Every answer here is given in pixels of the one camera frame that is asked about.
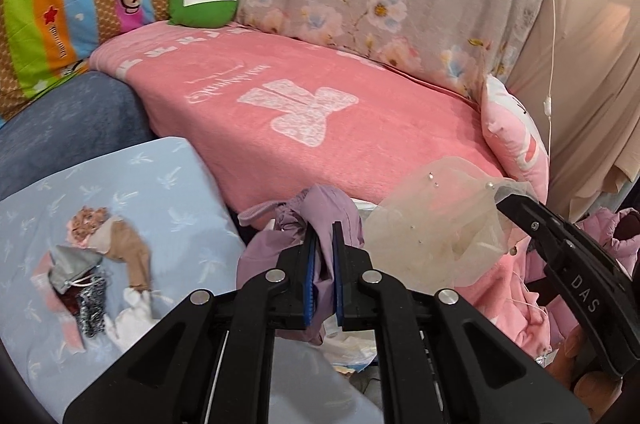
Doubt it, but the black white patterned scrunchie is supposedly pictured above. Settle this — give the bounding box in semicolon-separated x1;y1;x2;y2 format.
76;273;107;338

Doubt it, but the person right hand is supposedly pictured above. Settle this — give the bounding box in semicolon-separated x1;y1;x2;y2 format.
546;326;623;423

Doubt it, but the dark red velvet scrunchie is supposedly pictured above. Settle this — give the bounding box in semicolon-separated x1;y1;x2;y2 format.
58;287;81;317

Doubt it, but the pink cartoon small pillow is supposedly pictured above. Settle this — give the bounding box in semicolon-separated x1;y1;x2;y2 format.
480;74;550;203

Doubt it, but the tan ruffled scrunchie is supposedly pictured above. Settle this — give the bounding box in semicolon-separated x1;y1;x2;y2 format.
66;207;110;249

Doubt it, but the pink towel blanket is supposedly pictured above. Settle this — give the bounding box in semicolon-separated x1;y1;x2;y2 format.
88;19;551;357

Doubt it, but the beige stocking sock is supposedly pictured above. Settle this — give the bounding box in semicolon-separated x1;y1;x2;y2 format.
88;216;151;292

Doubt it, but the white satin scrunchie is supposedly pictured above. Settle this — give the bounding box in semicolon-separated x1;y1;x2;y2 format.
103;287;174;352

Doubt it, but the pink quilted jacket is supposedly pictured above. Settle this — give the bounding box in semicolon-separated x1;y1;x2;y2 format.
522;206;640;350

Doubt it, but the sheer beige tulle fabric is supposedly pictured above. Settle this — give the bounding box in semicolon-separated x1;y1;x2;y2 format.
363;157;535;294

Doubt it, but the purple cloth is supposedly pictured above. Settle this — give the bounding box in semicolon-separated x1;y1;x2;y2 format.
236;185;364;345

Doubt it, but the green round plush cushion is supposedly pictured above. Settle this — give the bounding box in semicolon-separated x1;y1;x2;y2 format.
168;0;239;29

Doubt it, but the beige curtain sheet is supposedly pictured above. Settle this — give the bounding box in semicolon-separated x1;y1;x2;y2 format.
506;0;639;222

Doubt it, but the pink white wet wipe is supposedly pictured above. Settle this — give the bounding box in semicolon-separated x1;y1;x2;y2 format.
30;251;86;355

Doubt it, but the grey drawstring pouch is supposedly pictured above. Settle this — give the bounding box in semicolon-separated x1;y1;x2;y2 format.
49;245;103;294

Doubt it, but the dark blue velvet pillow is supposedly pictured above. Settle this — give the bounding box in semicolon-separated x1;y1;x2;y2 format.
1;71;156;198

